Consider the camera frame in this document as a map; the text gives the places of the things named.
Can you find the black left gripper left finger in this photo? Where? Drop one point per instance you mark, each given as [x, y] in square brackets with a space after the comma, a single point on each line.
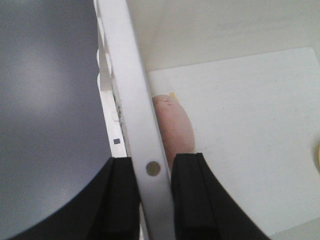
[106, 209]

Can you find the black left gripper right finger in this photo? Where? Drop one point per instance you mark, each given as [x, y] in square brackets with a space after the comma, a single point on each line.
[203, 209]

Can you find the pink plush toy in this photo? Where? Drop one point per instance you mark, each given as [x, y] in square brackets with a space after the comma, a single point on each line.
[175, 127]

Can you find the yellow plush fruit toy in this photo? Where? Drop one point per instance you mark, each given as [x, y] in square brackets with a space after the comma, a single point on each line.
[316, 156]

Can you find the white plastic Totelife tote box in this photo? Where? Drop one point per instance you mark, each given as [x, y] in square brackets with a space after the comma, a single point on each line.
[247, 72]

